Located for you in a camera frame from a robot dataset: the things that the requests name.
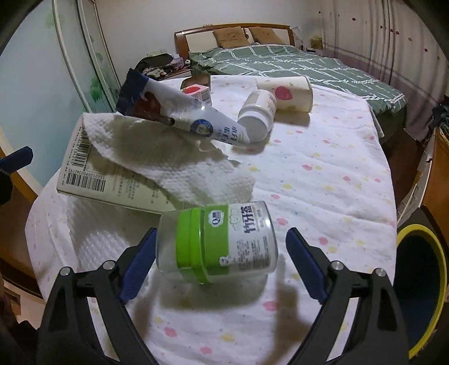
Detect clothes pile on cabinet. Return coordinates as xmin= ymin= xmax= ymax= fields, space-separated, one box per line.
xmin=433 ymin=103 xmax=449 ymax=130

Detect yellow-rimmed trash bin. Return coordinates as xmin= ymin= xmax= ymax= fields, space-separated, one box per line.
xmin=396 ymin=225 xmax=448 ymax=359

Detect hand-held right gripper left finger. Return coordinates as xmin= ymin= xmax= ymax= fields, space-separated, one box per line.
xmin=37 ymin=227 xmax=158 ymax=365

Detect clear jar with green lid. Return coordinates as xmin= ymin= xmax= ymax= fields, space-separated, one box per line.
xmin=155 ymin=201 xmax=279 ymax=285

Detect small pink box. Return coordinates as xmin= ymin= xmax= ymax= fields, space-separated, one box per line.
xmin=181 ymin=84 xmax=212 ymax=105

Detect wooden cabinet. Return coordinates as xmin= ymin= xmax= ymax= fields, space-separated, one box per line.
xmin=419 ymin=126 xmax=449 ymax=225

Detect dark green bed base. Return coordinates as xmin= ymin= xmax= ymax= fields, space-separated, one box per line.
xmin=374 ymin=103 xmax=409 ymax=144

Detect wooden nightstand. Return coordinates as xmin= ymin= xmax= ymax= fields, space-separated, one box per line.
xmin=158 ymin=67 xmax=192 ymax=82

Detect paper cup with pink leaf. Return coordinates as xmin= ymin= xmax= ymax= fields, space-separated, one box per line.
xmin=255 ymin=75 xmax=313 ymax=113

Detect cardboard box with barcode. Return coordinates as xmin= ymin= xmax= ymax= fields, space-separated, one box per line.
xmin=56 ymin=116 xmax=183 ymax=215

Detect green checked quilt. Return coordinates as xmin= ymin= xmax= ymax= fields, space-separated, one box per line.
xmin=189 ymin=45 xmax=409 ymax=113

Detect brown pillow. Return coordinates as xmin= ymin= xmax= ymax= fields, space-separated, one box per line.
xmin=213 ymin=28 xmax=250 ymax=48
xmin=248 ymin=26 xmax=285 ymax=44

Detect glass wardrobe door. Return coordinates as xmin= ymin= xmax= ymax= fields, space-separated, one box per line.
xmin=0 ymin=0 xmax=123 ymax=197

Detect small white plastic bottle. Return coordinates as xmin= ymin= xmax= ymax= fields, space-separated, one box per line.
xmin=238 ymin=89 xmax=278 ymax=143

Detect blue and white snack wrapper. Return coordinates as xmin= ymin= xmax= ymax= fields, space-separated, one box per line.
xmin=116 ymin=68 xmax=253 ymax=145

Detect flowered curtain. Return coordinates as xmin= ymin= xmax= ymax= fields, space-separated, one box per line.
xmin=326 ymin=0 xmax=449 ymax=106

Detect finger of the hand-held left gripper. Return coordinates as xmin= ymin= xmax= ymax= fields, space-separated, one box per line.
xmin=0 ymin=147 xmax=34 ymax=207

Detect wooden bed headboard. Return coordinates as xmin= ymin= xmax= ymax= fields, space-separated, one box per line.
xmin=174 ymin=24 xmax=295 ymax=53

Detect dark clothes pile on nightstand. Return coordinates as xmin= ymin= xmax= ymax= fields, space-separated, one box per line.
xmin=135 ymin=53 xmax=192 ymax=78

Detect white paper towel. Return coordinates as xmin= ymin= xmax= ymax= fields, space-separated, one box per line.
xmin=66 ymin=113 xmax=257 ymax=281

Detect white dotted tablecloth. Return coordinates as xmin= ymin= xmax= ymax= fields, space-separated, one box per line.
xmin=24 ymin=75 xmax=398 ymax=365

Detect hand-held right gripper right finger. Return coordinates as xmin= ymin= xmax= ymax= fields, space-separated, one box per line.
xmin=286 ymin=227 xmax=411 ymax=365

